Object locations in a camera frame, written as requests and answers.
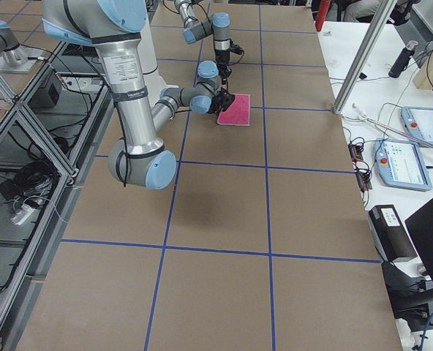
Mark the seated person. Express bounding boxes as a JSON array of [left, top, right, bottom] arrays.
[[343, 0, 382, 22]]

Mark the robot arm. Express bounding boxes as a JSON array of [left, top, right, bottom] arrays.
[[42, 1, 235, 189], [173, 0, 232, 88]]

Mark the black power box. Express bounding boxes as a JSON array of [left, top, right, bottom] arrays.
[[368, 205, 418, 263]]

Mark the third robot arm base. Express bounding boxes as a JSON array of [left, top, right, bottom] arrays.
[[0, 20, 35, 74]]

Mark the near teach pendant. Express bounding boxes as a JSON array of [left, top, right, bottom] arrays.
[[374, 139, 432, 192]]

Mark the white power strip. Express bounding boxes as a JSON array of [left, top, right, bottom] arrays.
[[11, 204, 34, 226]]

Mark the black bottle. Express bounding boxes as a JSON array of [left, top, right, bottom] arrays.
[[388, 40, 418, 78]]

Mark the red cylinder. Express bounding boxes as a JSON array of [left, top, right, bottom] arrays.
[[315, 0, 331, 32]]

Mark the reacher grabber tool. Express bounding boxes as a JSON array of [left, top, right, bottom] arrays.
[[352, 103, 433, 149]]

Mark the aluminium frame post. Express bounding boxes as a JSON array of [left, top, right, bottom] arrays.
[[332, 0, 396, 115]]

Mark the pink and grey towel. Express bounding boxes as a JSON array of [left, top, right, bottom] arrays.
[[216, 94, 251, 127]]

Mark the far teach pendant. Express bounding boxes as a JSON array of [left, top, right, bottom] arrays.
[[400, 107, 433, 145]]

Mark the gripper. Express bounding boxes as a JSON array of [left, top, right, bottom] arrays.
[[207, 91, 235, 114], [215, 50, 232, 90]]

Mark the teach pendant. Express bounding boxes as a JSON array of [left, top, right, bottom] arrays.
[[374, 139, 432, 192], [400, 107, 433, 145]]

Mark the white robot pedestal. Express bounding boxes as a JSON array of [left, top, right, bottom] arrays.
[[135, 1, 169, 103]]

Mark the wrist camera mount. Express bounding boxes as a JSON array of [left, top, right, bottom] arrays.
[[230, 40, 244, 57]]

